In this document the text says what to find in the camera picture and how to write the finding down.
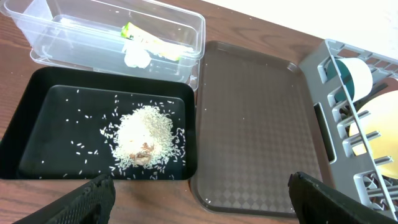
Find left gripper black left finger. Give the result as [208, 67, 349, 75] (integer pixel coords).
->
[16, 174, 116, 224]

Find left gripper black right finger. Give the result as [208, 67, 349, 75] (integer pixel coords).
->
[288, 172, 396, 224]

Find pile of rice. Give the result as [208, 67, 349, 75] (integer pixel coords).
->
[40, 89, 187, 180]

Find light blue bowl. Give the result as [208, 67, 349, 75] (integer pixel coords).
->
[326, 58, 354, 102]

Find yellow plate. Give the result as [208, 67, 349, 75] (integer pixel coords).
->
[358, 91, 397, 179]

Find white bowl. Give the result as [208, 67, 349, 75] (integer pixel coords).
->
[339, 58, 373, 102]

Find white tissue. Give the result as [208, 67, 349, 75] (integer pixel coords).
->
[122, 44, 152, 68]

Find green snack wrapper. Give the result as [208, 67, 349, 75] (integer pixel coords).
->
[121, 22, 194, 61]

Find grey dishwasher rack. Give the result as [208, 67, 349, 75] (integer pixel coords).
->
[299, 39, 397, 220]

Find black waste tray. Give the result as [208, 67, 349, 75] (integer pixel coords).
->
[1, 67, 197, 180]

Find brown serving tray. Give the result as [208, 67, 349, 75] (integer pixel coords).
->
[191, 41, 329, 218]

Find clear plastic bin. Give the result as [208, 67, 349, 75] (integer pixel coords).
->
[1, 0, 206, 85]

